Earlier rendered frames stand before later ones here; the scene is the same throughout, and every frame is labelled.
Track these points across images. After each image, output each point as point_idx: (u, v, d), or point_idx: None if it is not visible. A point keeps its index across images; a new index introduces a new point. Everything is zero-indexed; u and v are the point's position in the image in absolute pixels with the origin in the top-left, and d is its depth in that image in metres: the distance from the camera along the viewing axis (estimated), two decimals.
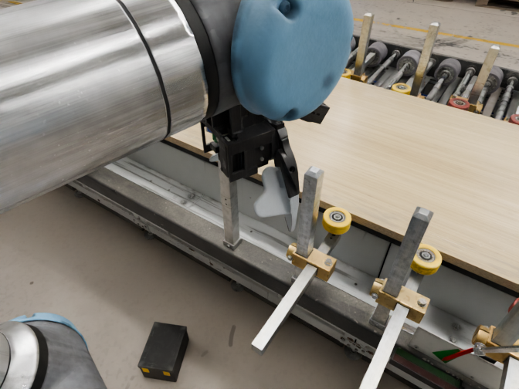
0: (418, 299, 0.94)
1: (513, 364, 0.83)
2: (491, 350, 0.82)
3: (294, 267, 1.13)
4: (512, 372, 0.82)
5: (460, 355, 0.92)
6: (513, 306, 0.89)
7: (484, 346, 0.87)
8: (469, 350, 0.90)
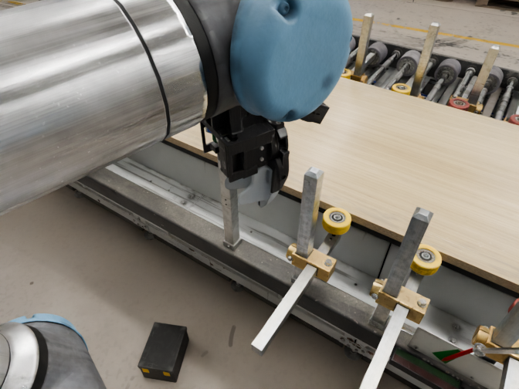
0: (418, 300, 0.94)
1: (513, 365, 0.83)
2: (491, 350, 0.82)
3: (294, 267, 1.13)
4: (512, 373, 0.82)
5: (460, 356, 0.92)
6: (513, 306, 0.89)
7: (484, 347, 0.87)
8: (468, 350, 0.90)
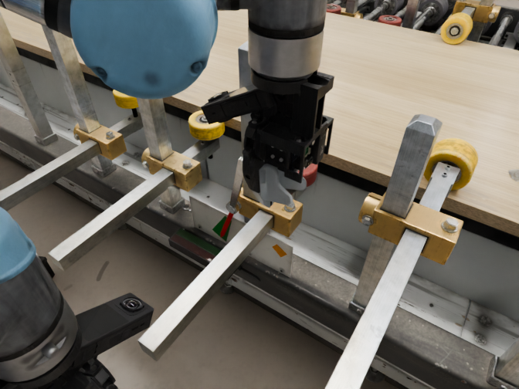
0: (185, 162, 0.82)
1: (259, 216, 0.70)
2: (232, 198, 0.70)
3: None
4: (253, 223, 0.69)
5: (228, 223, 0.80)
6: None
7: (238, 203, 0.74)
8: (229, 212, 0.77)
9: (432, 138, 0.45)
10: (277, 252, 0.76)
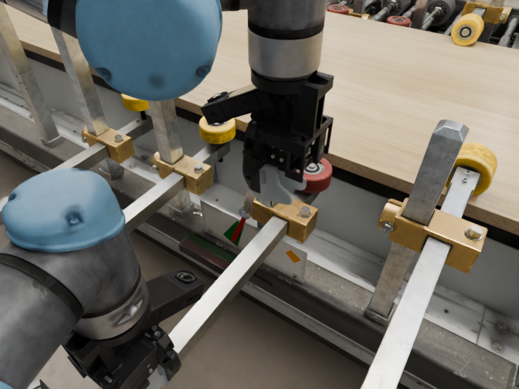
0: (197, 166, 0.80)
1: (273, 221, 0.69)
2: (245, 204, 0.68)
3: None
4: (267, 229, 0.67)
5: (240, 228, 0.78)
6: None
7: (251, 208, 0.72)
8: (242, 217, 0.75)
9: (460, 144, 0.44)
10: (291, 258, 0.75)
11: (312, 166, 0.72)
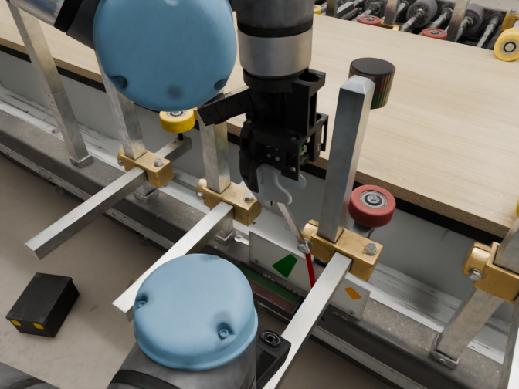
0: (246, 195, 0.76)
1: (336, 260, 0.64)
2: (294, 233, 0.65)
3: None
4: (332, 268, 0.63)
5: (311, 271, 0.72)
6: (351, 194, 0.70)
7: (307, 241, 0.68)
8: (306, 256, 0.71)
9: None
10: (350, 295, 0.71)
11: (374, 198, 0.68)
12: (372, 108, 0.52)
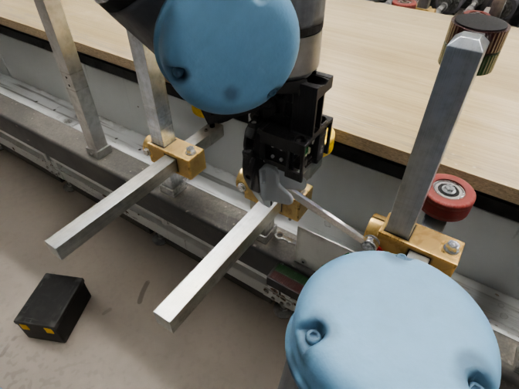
0: None
1: None
2: (344, 231, 0.58)
3: None
4: None
5: None
6: None
7: (369, 236, 0.59)
8: None
9: None
10: None
11: (451, 188, 0.59)
12: (478, 74, 0.43)
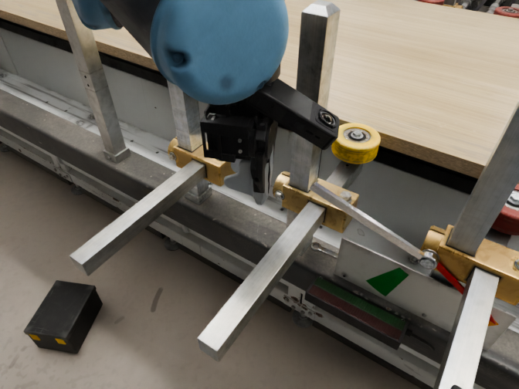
0: (340, 194, 0.61)
1: (479, 278, 0.50)
2: (400, 246, 0.53)
3: None
4: (478, 289, 0.48)
5: (464, 291, 0.54)
6: None
7: (428, 252, 0.54)
8: (442, 274, 0.54)
9: None
10: None
11: None
12: None
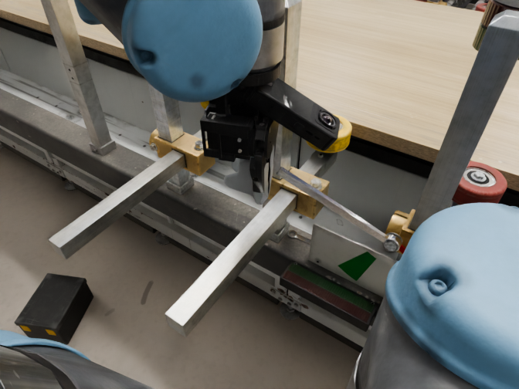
0: (312, 181, 0.64)
1: None
2: (364, 229, 0.55)
3: None
4: None
5: None
6: None
7: (391, 235, 0.56)
8: None
9: None
10: None
11: (481, 176, 0.57)
12: (518, 58, 0.39)
